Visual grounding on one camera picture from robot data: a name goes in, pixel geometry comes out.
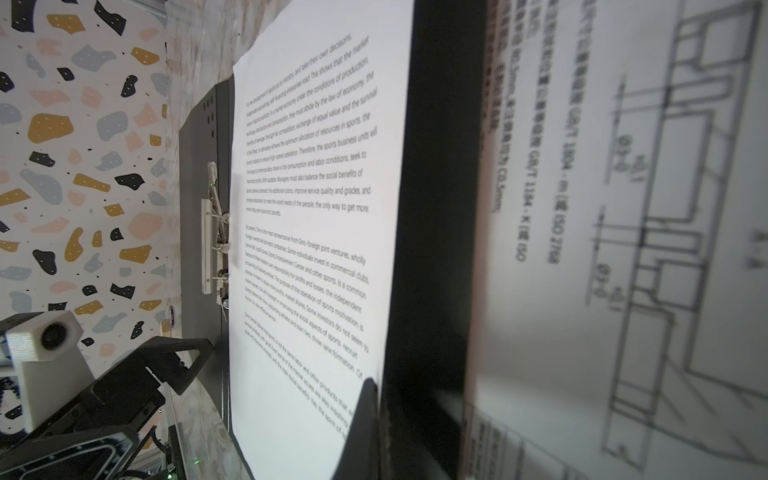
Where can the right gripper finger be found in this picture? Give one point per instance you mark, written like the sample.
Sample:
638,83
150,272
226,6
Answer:
360,457

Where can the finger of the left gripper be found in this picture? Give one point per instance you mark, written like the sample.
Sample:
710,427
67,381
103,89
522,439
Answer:
162,361

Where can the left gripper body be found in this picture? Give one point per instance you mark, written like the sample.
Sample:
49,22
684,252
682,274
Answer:
96,436

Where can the paper with technical drawings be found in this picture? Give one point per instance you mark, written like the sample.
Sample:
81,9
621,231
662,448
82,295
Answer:
619,305

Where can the paper with printed text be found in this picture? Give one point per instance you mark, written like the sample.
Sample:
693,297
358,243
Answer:
317,153

